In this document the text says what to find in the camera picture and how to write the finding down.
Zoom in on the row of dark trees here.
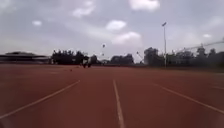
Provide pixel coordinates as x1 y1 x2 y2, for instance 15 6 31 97
50 49 99 66
143 44 224 67

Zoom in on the tall floodlight pole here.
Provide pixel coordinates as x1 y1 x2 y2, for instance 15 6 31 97
161 21 168 68

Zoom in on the low long building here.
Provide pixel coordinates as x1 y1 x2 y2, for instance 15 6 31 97
0 51 52 65

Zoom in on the wire fence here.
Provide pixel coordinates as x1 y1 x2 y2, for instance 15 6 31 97
179 39 224 66

